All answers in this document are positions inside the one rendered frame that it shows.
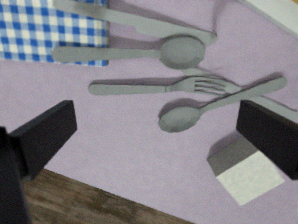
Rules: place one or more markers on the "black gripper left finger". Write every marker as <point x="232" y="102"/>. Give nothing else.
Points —
<point x="31" y="146"/>

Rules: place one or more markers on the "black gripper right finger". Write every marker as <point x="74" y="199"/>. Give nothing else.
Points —
<point x="274" y="135"/>

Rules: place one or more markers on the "blue and white checked towel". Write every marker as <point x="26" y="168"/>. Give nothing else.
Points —
<point x="30" y="29"/>

